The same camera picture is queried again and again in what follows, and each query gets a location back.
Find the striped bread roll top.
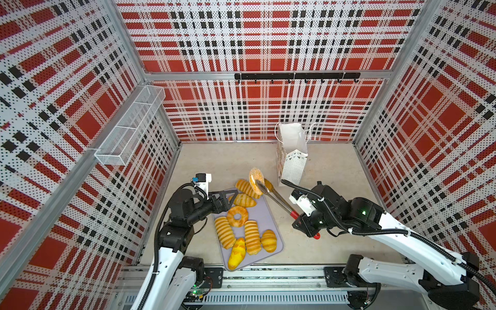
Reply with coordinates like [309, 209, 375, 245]
[235, 179, 261, 200]

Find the long ridged bread left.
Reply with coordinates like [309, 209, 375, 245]
[214, 216, 236, 249]

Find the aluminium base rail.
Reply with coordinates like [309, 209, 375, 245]
[112, 264, 443, 310]

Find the yellow twisted bread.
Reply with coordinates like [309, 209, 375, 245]
[228, 238, 246, 271]

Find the black hook rail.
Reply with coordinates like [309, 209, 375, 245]
[234, 72, 361, 81]

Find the long ridged bread middle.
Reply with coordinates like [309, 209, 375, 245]
[244, 220, 262, 255]

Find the white cartoon paper bag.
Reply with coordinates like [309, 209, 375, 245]
[274, 123, 316, 187]

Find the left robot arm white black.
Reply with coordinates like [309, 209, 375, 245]
[131, 180, 238, 309]

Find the round sesame bun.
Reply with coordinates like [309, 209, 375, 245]
[249, 167, 273, 195]

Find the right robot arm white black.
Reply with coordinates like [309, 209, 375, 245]
[282, 180, 495, 309]

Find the long ridged bread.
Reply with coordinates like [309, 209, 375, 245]
[214, 216, 236, 249]
[244, 220, 262, 255]

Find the small ridged bread right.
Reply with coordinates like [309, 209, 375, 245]
[261, 229, 277, 253]

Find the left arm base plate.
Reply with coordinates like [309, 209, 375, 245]
[195, 267, 224, 290]

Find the white wire mesh basket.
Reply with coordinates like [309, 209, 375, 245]
[95, 85, 165, 166]

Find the oval golden bread roll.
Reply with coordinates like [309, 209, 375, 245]
[234, 193, 257, 208]

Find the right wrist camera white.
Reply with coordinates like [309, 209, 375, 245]
[289, 191, 317, 217]

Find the metal tongs red handle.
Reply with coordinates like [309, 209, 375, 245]
[256, 179, 299, 220]

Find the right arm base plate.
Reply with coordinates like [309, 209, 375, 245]
[324, 266, 377, 289]

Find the lavender plastic tray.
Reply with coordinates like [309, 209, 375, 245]
[213, 196, 284, 271]

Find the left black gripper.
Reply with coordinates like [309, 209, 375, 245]
[187, 189, 238, 224]

